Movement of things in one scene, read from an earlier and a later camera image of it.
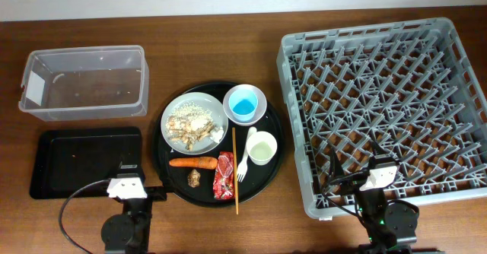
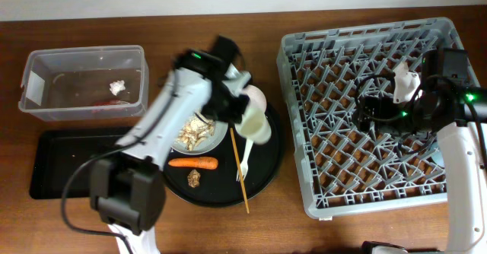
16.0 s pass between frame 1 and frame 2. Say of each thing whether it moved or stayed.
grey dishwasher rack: stayed
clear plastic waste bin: stayed
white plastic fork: stayed
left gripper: moved
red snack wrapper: moved
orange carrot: stayed
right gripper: moved
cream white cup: moved
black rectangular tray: stayed
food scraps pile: stayed
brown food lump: stayed
